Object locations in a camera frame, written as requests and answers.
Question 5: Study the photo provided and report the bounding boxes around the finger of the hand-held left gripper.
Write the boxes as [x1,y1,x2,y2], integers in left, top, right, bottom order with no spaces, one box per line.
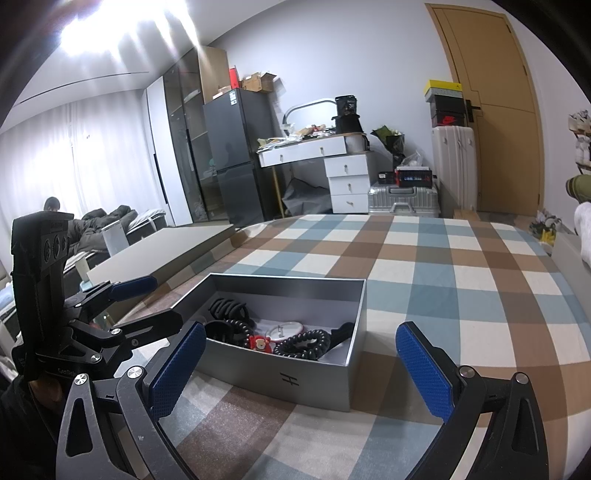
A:
[69,308,184,366]
[63,275,158,322]

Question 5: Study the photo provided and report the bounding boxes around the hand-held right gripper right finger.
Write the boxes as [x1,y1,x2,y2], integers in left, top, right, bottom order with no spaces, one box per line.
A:
[396,322,550,480]

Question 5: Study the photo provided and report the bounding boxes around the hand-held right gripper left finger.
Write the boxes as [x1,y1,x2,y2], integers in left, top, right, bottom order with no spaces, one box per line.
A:
[55,322,207,480]

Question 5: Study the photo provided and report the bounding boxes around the silver cardboard box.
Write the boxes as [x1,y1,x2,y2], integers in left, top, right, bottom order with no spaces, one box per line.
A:
[173,272,368,412]

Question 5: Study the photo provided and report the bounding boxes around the ribbed black claw hair clip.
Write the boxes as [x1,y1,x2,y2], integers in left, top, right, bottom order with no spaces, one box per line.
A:
[204,298,256,348]

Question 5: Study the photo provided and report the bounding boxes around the spiral hair tie red charm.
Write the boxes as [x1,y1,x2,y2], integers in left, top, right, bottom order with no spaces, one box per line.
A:
[231,323,274,354]

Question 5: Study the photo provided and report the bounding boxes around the long black banana hair clip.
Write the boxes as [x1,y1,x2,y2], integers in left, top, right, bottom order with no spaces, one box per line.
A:
[323,322,357,354]

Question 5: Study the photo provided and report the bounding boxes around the round silver pin badge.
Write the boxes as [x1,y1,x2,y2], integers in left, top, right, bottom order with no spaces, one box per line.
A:
[256,320,305,343]

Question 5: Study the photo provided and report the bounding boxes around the plain black spiral hair tie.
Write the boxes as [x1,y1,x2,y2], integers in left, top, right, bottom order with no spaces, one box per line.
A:
[273,328,332,360]

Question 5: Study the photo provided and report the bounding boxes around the person's left forearm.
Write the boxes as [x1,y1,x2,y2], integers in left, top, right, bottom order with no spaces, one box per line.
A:
[0,374,65,480]

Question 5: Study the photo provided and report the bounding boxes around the person's left hand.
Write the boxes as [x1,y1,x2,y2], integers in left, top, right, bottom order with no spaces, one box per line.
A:
[28,376,70,409]

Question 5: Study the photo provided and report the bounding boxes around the grey box lid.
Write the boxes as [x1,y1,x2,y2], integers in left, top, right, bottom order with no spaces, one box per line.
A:
[87,224,237,291]

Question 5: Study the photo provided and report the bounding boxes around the white rectangular appliance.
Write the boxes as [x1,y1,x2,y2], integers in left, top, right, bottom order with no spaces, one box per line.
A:
[102,220,124,256]

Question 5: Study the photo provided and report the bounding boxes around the white grey mattress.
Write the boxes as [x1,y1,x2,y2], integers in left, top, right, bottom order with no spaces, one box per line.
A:
[127,209,168,241]

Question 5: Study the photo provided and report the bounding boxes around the dark puffer jacket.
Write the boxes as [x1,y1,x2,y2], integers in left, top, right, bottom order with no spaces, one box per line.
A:
[69,205,139,254]

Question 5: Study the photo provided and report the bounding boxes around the checkered brown blue blanket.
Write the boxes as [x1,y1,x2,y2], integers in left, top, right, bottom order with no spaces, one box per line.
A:
[111,213,587,480]

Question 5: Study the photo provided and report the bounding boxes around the white curtain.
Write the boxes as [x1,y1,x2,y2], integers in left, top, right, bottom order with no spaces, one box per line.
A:
[0,90,160,241]

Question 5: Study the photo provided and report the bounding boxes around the dark glass door cabinet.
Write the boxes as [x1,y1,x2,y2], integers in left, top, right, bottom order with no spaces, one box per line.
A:
[164,46,218,222]

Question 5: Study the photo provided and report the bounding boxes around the dark grey refrigerator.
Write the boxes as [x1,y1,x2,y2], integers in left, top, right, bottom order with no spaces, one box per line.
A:
[203,88,278,227]

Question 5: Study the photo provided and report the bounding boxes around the silver ribbed suitcase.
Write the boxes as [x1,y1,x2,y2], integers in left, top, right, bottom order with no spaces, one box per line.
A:
[367,182,440,215]

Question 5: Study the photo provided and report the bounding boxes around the white yellow sneakers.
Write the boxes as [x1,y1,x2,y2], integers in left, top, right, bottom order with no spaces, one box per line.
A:
[529,210,561,245]

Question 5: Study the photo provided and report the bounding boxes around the beige bed side panel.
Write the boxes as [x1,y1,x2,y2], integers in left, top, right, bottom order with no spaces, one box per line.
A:
[551,229,591,271]

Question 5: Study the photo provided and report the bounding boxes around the dark grey cloth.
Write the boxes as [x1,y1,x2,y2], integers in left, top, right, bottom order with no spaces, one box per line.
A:
[281,178,333,215]

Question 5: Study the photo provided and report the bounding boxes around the black red flat box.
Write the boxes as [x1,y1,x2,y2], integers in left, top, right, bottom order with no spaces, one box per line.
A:
[394,168,435,188]

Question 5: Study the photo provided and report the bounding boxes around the white vanity desk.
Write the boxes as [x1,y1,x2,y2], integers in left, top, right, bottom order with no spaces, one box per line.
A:
[257,136,372,215]

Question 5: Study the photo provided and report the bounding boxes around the white ribbed suitcase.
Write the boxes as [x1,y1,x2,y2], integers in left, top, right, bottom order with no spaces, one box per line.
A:
[431,124,478,210]

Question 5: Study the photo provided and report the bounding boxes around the white folded blanket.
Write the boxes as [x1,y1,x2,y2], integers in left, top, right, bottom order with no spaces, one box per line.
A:
[573,200,591,266]

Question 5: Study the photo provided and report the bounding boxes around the clutter of papers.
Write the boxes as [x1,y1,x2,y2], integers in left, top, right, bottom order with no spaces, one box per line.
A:
[256,124,342,151]

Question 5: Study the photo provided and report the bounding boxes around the tall flat cardboard sheet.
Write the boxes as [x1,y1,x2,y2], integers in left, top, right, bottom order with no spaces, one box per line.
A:
[198,45,230,104]

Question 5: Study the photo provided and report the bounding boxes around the dark wrapped flower bouquet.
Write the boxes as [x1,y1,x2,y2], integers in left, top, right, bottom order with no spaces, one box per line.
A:
[370,124,406,169]

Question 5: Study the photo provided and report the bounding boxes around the open cardboard box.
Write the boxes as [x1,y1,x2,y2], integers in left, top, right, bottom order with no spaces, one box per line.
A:
[241,71,278,93]

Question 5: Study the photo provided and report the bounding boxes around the olive green folded blanket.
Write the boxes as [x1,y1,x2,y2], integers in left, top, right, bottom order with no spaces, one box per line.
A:
[566,174,591,204]

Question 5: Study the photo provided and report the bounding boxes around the oval vanity mirror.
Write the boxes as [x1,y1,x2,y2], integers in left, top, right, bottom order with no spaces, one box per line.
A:
[281,98,338,134]

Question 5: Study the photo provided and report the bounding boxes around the metal shoe rack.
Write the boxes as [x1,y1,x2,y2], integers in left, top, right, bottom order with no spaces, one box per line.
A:
[566,110,591,176]

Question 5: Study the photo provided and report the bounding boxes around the black container stack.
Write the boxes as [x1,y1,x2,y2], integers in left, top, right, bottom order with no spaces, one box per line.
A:
[332,95,363,134]

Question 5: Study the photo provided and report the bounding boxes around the wooden door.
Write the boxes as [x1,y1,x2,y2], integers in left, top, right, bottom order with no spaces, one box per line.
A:
[425,2,548,215]

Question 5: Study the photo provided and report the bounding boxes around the grey shoe box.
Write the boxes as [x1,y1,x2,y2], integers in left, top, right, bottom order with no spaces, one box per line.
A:
[427,92,462,109]

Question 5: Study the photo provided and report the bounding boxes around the row of shoes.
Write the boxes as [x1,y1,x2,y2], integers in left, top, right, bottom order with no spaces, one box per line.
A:
[567,111,591,167]

